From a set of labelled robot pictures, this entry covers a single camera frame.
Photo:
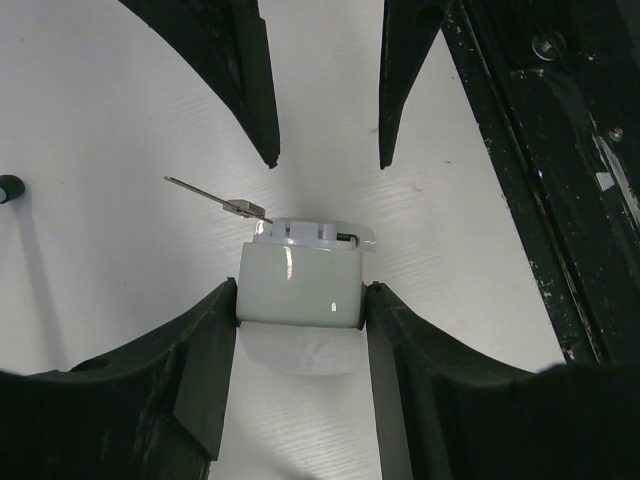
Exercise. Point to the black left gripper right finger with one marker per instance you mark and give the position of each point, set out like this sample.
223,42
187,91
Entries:
444,410

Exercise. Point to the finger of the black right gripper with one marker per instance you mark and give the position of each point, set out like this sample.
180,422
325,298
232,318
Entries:
226,44
409,29

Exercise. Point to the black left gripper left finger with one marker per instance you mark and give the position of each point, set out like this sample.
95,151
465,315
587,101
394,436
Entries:
153,408

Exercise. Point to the light blue music stand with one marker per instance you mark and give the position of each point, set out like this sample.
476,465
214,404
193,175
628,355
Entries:
11,188

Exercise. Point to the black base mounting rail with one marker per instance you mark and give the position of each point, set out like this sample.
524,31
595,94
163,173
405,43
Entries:
554,87

